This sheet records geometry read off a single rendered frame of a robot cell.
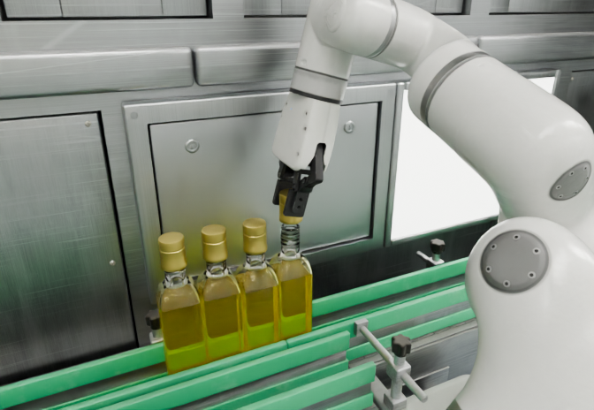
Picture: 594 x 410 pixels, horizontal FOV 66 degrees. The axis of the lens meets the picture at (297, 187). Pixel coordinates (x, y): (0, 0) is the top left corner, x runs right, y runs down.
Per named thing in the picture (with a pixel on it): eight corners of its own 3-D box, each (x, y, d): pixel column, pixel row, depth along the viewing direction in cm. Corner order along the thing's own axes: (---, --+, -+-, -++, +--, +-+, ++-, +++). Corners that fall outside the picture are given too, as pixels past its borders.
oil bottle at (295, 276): (299, 346, 82) (299, 241, 74) (312, 368, 77) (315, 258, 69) (270, 355, 80) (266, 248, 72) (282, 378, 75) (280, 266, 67)
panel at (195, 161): (521, 207, 113) (550, 67, 101) (532, 212, 111) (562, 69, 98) (148, 296, 79) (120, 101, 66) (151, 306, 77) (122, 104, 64)
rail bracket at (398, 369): (364, 355, 79) (369, 295, 74) (428, 433, 65) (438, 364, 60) (349, 360, 78) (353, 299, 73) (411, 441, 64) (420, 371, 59)
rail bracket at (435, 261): (421, 282, 101) (428, 228, 96) (442, 299, 96) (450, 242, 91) (407, 285, 100) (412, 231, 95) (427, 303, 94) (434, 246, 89)
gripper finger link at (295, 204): (293, 170, 63) (281, 214, 65) (301, 177, 61) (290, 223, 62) (312, 172, 65) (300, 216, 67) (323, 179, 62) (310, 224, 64)
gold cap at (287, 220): (297, 212, 70) (297, 186, 69) (306, 222, 67) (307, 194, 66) (275, 216, 69) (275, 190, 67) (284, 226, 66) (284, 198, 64)
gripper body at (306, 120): (279, 76, 65) (262, 151, 68) (309, 87, 56) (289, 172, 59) (324, 87, 68) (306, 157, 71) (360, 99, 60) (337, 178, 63)
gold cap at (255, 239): (262, 241, 69) (261, 215, 67) (270, 252, 66) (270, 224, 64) (239, 246, 67) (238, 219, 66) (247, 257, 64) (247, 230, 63)
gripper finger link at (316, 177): (311, 123, 62) (294, 150, 66) (325, 166, 57) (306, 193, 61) (318, 125, 62) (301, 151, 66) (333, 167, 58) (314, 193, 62)
